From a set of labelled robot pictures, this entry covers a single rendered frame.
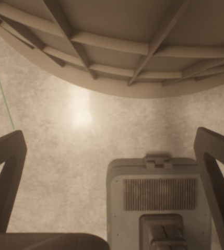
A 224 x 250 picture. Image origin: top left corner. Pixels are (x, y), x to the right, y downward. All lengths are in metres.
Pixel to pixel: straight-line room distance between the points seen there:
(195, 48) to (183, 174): 0.71
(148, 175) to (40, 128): 0.68
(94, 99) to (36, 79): 0.35
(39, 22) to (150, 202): 0.91
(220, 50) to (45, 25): 0.41
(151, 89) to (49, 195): 0.87
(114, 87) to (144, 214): 0.69
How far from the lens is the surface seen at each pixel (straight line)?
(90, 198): 1.44
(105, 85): 1.31
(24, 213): 1.57
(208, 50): 0.60
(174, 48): 0.58
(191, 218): 1.26
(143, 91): 1.32
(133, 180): 1.13
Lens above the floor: 1.33
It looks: 86 degrees down
